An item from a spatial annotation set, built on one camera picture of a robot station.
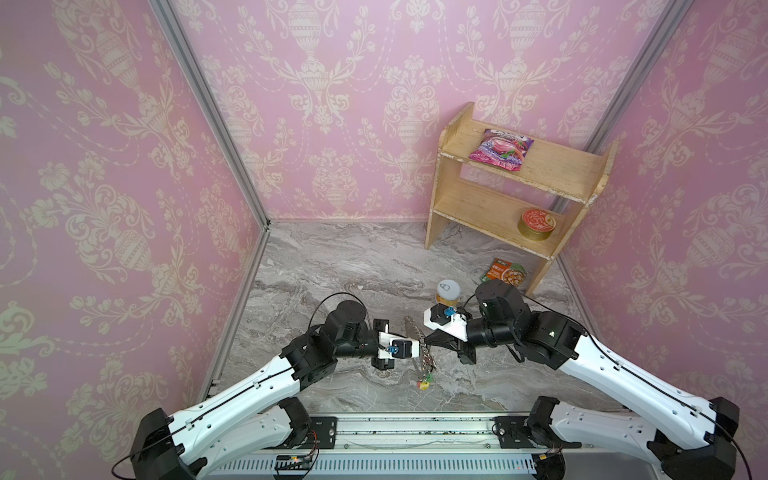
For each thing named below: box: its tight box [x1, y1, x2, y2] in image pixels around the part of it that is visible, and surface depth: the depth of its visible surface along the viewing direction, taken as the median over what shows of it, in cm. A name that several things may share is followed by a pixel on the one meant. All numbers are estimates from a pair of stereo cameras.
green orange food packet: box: [480, 258, 527, 287], surface depth 106 cm
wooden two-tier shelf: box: [425, 102, 619, 297], surface depth 81 cm
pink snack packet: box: [469, 129, 535, 172], surface depth 76 cm
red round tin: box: [518, 208, 557, 241], surface depth 89 cm
